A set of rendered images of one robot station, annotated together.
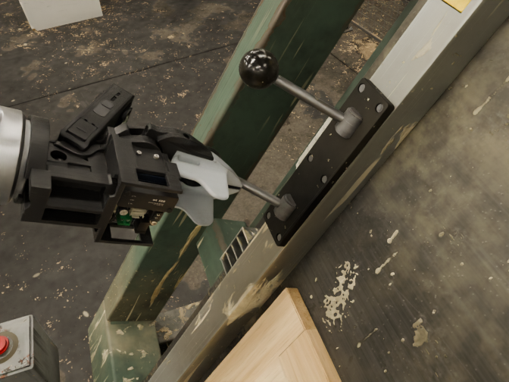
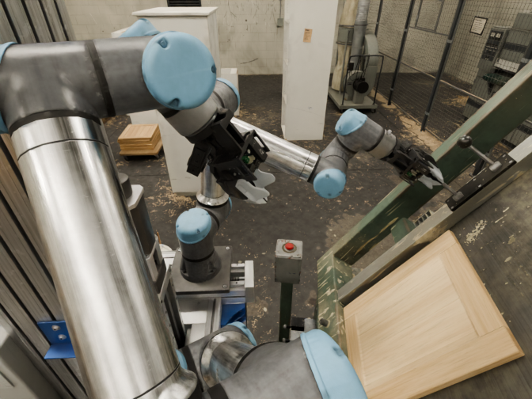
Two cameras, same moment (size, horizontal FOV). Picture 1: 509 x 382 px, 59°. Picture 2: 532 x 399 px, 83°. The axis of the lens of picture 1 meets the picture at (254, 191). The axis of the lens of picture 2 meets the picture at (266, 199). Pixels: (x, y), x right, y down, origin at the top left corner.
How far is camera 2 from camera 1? 0.61 m
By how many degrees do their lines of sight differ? 23
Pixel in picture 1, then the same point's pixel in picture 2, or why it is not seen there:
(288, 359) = (444, 254)
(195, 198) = (426, 180)
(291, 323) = (449, 241)
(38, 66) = not seen: hidden behind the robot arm
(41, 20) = (290, 135)
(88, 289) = not seen: hidden behind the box
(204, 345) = (398, 253)
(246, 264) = (431, 221)
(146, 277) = (361, 237)
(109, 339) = (333, 262)
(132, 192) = (419, 163)
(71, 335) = (275, 287)
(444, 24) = not seen: outside the picture
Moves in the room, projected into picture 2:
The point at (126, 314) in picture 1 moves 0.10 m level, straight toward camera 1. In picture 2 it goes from (343, 255) to (349, 271)
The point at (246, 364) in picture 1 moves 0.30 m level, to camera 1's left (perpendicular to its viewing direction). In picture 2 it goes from (419, 260) to (326, 232)
